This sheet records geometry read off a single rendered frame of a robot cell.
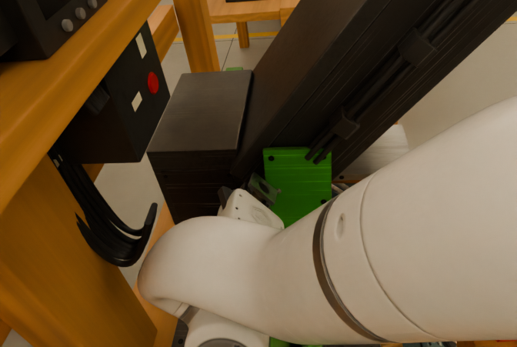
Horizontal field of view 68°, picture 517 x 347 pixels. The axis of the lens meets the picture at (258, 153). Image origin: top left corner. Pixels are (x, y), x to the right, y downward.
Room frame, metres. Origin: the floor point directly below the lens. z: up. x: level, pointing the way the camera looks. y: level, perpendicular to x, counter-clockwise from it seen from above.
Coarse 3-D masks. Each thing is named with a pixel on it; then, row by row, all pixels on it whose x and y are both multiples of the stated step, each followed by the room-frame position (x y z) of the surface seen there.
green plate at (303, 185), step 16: (272, 160) 0.49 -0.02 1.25; (288, 160) 0.49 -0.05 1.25; (304, 160) 0.48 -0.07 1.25; (272, 176) 0.48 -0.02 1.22; (288, 176) 0.48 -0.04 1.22; (304, 176) 0.47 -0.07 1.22; (320, 176) 0.47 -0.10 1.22; (288, 192) 0.47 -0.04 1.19; (304, 192) 0.46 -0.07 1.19; (320, 192) 0.46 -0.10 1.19; (272, 208) 0.47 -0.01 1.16; (288, 208) 0.46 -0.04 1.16; (304, 208) 0.46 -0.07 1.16; (288, 224) 0.45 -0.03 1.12
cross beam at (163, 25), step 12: (156, 12) 1.23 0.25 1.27; (168, 12) 1.23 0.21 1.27; (156, 24) 1.13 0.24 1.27; (168, 24) 1.20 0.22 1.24; (156, 36) 1.08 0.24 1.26; (168, 36) 1.17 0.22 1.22; (156, 48) 1.06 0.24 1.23; (168, 48) 1.15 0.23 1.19; (96, 168) 0.60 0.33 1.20; (0, 324) 0.29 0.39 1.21; (0, 336) 0.27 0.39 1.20
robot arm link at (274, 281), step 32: (192, 224) 0.24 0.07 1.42; (224, 224) 0.22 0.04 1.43; (256, 224) 0.22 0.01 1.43; (320, 224) 0.14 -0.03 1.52; (160, 256) 0.21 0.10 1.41; (192, 256) 0.20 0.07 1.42; (224, 256) 0.19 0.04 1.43; (256, 256) 0.18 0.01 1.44; (288, 256) 0.14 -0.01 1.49; (320, 256) 0.12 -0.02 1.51; (160, 288) 0.19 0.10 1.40; (192, 288) 0.17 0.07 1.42; (224, 288) 0.16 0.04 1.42; (256, 288) 0.15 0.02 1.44; (288, 288) 0.13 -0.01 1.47; (320, 288) 0.11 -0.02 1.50; (256, 320) 0.14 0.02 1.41; (288, 320) 0.12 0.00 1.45; (320, 320) 0.10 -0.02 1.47; (352, 320) 0.09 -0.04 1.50
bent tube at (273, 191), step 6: (252, 174) 0.48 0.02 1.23; (252, 180) 0.46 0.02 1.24; (258, 180) 0.47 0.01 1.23; (264, 180) 0.48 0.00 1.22; (252, 186) 0.45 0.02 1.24; (258, 186) 0.45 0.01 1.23; (264, 186) 0.47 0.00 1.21; (270, 186) 0.47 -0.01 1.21; (252, 192) 0.45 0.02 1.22; (258, 192) 0.44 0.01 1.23; (264, 192) 0.45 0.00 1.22; (270, 192) 0.45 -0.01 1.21; (276, 192) 0.46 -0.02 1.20; (258, 198) 0.45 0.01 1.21; (264, 198) 0.44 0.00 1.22; (270, 198) 0.44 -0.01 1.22; (270, 204) 0.43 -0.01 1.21
